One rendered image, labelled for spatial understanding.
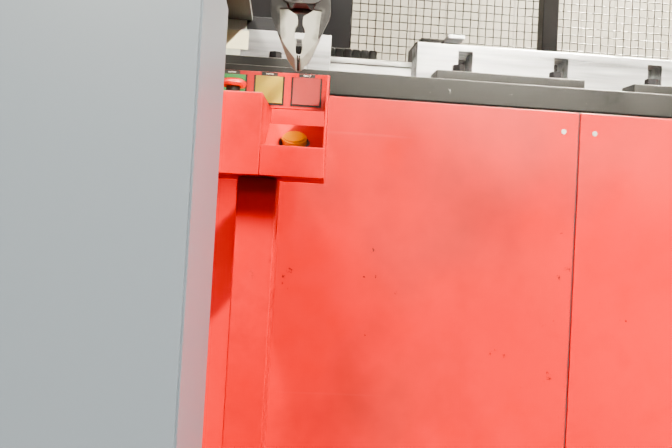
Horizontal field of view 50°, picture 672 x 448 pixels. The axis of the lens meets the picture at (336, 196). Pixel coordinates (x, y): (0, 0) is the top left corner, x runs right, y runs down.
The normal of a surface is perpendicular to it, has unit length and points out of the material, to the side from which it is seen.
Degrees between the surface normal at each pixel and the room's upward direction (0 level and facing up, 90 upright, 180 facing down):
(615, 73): 90
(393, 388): 90
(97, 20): 90
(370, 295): 90
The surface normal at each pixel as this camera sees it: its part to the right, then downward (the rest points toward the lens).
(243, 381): 0.01, -0.03
